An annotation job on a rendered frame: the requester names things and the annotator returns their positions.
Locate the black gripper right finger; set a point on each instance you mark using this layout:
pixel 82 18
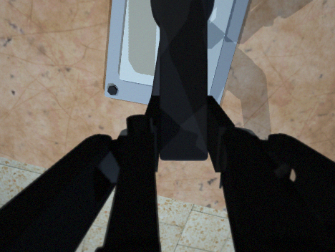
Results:
pixel 263 212

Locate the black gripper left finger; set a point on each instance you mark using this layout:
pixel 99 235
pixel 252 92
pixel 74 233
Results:
pixel 55 211

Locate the grey metal mounting plate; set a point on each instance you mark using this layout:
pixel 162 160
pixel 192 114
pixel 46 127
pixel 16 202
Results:
pixel 141 93

